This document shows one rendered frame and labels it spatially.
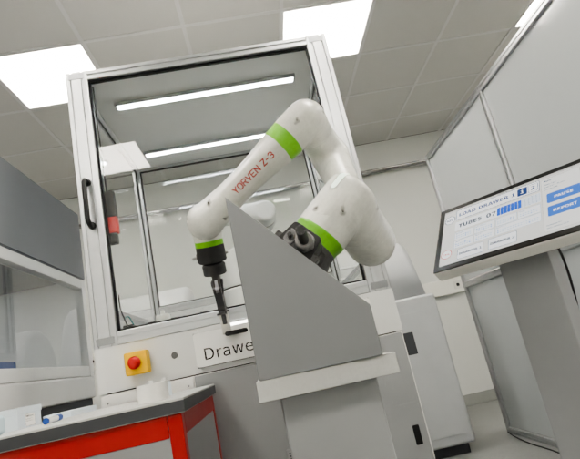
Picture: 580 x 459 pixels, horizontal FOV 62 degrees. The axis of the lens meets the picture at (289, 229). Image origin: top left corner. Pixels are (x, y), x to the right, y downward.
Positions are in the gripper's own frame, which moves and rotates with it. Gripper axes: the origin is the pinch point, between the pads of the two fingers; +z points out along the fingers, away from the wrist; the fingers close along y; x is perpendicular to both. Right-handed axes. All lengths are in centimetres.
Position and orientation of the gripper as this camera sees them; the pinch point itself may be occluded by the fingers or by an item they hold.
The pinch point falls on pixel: (225, 322)
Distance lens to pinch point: 163.5
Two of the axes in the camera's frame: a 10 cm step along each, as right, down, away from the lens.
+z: 1.8, 9.8, 1.0
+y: 1.0, 0.8, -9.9
